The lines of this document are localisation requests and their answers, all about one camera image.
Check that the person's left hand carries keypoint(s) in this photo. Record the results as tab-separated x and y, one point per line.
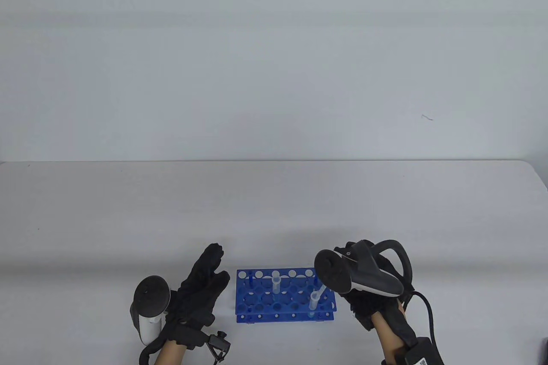
197	296

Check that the person's right hand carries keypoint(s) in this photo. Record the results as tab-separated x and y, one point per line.
372	309

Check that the clear plastic transfer pipette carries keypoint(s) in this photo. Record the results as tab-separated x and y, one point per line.
319	290

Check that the test tube with blue liquid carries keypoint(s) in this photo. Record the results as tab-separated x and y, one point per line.
314	301

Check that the clear test tube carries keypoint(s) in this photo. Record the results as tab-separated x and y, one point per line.
276	284

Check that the blue test tube rack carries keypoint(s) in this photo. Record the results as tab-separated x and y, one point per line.
284	318

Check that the person's right forearm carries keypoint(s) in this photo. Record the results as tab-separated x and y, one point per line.
387	337

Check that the person's left forearm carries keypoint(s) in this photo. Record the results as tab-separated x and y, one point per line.
170	354

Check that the black white handheld controller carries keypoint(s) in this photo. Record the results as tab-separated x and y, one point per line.
355	273
150	296

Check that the black box with white label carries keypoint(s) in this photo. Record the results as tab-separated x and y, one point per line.
421	354

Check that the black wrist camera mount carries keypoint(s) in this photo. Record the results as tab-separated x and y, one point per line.
219	342

